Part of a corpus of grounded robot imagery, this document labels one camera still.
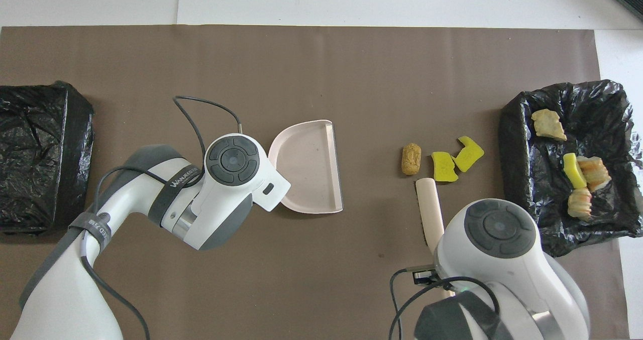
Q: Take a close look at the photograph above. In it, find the squarish yellow sponge piece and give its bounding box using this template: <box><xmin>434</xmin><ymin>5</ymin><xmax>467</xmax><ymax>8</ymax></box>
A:
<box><xmin>432</xmin><ymin>152</ymin><xmax>459</xmax><ymax>183</ymax></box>

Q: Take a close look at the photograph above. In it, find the pale green toy dumpling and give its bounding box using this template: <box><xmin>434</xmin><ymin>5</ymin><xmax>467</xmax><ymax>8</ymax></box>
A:
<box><xmin>531</xmin><ymin>108</ymin><xmax>568</xmax><ymax>142</ymax></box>
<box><xmin>577</xmin><ymin>156</ymin><xmax>612</xmax><ymax>193</ymax></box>

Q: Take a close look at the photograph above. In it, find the beige plastic dustpan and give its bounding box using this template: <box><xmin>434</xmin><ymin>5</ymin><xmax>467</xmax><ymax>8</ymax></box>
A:
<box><xmin>268</xmin><ymin>120</ymin><xmax>344</xmax><ymax>214</ymax></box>

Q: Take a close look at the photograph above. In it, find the striped orange toy croissant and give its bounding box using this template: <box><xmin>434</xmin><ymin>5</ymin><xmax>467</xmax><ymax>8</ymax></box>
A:
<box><xmin>568</xmin><ymin>187</ymin><xmax>594</xmax><ymax>221</ymax></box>

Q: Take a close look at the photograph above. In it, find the notched yellow sponge piece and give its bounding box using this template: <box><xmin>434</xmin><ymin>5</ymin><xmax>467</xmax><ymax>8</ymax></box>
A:
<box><xmin>453</xmin><ymin>136</ymin><xmax>485</xmax><ymax>173</ymax></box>

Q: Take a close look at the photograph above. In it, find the black bin with smooth bag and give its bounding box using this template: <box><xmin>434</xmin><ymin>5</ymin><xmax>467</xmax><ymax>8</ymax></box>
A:
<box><xmin>0</xmin><ymin>81</ymin><xmax>95</xmax><ymax>237</ymax></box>

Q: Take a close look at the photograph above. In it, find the curved yellow sponge piece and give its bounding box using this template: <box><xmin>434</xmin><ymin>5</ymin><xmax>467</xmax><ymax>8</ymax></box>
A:
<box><xmin>563</xmin><ymin>153</ymin><xmax>588</xmax><ymax>190</ymax></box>

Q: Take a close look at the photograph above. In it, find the brown paper table mat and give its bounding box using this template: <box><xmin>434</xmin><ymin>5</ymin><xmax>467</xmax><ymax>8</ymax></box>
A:
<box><xmin>0</xmin><ymin>25</ymin><xmax>630</xmax><ymax>340</ymax></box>

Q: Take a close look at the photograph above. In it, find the beige handled black bristle brush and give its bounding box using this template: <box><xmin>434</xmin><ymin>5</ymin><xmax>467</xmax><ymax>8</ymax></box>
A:
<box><xmin>415</xmin><ymin>177</ymin><xmax>446</xmax><ymax>255</ymax></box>

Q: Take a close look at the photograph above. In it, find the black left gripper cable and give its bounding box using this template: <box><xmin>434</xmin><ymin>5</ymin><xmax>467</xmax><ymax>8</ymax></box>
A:
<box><xmin>79</xmin><ymin>96</ymin><xmax>244</xmax><ymax>340</ymax></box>

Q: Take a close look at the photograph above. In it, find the brown cork nugget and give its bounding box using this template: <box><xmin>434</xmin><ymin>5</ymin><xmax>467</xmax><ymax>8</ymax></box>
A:
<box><xmin>401</xmin><ymin>143</ymin><xmax>422</xmax><ymax>176</ymax></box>

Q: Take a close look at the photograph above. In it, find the black bin with crumpled bag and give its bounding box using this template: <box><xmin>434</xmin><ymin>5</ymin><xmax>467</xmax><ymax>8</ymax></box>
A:
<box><xmin>498</xmin><ymin>79</ymin><xmax>643</xmax><ymax>259</ymax></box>

